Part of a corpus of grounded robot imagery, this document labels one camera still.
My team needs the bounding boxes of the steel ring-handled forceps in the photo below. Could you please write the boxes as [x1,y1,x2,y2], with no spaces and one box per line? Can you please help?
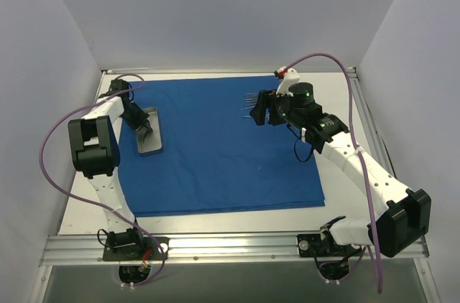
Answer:
[242,113,270,119]

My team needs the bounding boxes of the steel straight long tweezers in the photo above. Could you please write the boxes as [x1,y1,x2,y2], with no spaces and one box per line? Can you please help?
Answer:
[241,103,256,111]

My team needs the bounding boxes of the blue surgical cloth wrap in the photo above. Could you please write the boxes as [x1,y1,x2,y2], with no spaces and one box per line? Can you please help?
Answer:
[118,76,325,217]

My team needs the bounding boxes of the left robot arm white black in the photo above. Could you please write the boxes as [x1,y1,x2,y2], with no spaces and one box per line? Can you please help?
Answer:
[68,76,153,259]

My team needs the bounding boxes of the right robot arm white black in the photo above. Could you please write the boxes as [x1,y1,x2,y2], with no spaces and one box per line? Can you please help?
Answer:
[249,83,431,258]

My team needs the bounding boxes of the stainless steel tray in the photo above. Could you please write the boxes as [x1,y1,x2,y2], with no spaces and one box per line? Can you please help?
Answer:
[136,107,163,156]

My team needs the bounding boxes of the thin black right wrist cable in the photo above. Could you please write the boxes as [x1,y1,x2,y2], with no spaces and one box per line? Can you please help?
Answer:
[287,126,313,163]

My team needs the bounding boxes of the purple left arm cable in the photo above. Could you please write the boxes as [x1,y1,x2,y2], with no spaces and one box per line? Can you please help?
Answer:
[38,73,170,288]

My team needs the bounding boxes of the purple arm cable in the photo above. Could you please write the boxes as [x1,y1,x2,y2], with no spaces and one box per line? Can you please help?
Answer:
[38,73,170,288]
[283,52,384,294]

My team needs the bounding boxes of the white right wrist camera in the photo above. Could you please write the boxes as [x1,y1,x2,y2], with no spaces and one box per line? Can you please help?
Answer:
[274,67,300,95]

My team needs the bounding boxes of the aluminium back frame rail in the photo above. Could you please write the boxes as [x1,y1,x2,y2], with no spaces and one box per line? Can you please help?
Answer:
[101,67,357,75]

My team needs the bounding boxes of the aluminium frame rail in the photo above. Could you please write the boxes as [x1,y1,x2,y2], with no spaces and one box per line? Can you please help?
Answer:
[346,67,414,228]
[38,228,430,266]
[101,67,357,75]

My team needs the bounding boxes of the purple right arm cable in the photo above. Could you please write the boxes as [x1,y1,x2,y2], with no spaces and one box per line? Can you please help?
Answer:
[283,52,384,294]

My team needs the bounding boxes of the aluminium right frame rail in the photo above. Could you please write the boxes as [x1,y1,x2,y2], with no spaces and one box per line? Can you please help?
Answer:
[346,67,414,228]

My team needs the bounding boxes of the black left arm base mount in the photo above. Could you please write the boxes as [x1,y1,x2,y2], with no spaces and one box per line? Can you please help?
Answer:
[102,236,170,261]

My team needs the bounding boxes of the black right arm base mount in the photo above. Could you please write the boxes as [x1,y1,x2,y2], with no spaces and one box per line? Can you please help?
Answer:
[296,233,362,258]

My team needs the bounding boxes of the aluminium front frame rail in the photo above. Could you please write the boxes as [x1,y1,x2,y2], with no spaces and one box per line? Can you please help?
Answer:
[38,228,430,266]

